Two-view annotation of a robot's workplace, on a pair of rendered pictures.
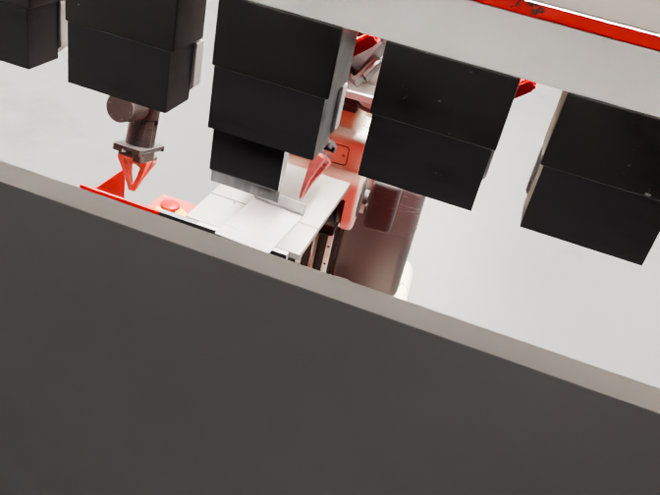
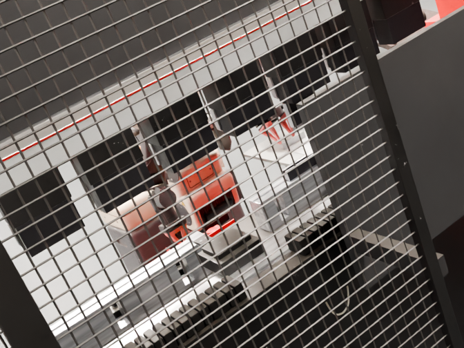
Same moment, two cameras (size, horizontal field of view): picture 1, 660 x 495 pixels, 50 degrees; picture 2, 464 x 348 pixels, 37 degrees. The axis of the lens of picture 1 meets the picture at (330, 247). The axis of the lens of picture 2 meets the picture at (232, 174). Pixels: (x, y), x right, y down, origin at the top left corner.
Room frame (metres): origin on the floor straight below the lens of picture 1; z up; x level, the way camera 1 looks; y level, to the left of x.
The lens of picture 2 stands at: (-0.53, 1.44, 1.74)
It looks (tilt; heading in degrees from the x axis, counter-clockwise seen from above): 21 degrees down; 324
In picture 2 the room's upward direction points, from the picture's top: 22 degrees counter-clockwise
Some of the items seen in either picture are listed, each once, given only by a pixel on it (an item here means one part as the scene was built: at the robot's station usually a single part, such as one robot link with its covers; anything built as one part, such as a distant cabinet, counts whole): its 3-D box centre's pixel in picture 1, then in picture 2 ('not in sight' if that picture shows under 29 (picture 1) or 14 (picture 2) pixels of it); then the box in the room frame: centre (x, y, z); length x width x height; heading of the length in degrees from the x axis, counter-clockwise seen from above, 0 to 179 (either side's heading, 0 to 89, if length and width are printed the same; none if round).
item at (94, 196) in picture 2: not in sight; (110, 167); (0.96, 0.70, 1.26); 0.15 x 0.09 x 0.17; 79
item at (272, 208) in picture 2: not in sight; (311, 182); (0.86, 0.18, 0.92); 0.39 x 0.06 x 0.10; 79
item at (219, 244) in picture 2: not in sight; (214, 243); (0.78, 0.62, 1.01); 0.26 x 0.12 x 0.05; 169
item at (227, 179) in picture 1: (248, 160); (302, 110); (0.85, 0.13, 1.13); 0.10 x 0.02 x 0.10; 79
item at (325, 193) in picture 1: (274, 200); (287, 146); (0.99, 0.10, 1.00); 0.26 x 0.18 x 0.01; 169
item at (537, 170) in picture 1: (607, 168); (393, 10); (0.77, -0.29, 1.26); 0.15 x 0.09 x 0.17; 79
